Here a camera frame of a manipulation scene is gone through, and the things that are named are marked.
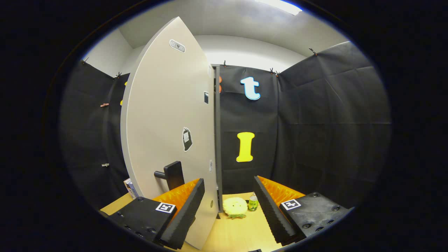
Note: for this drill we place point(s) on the black backdrop cloth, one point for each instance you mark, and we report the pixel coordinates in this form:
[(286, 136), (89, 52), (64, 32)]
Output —
[(315, 122)]

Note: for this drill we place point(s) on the yellow plush toy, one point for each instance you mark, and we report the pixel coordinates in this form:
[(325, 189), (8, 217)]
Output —
[(234, 206)]

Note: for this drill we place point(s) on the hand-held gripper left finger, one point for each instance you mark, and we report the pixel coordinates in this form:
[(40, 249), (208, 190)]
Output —
[(185, 213)]

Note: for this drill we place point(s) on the green drink bottle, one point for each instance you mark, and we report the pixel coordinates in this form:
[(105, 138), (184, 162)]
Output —
[(253, 204)]

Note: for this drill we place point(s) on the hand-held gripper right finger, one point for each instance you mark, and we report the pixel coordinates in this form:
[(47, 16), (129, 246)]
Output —
[(271, 213)]

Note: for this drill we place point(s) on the blue book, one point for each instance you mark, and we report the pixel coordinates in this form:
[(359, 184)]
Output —
[(131, 189)]

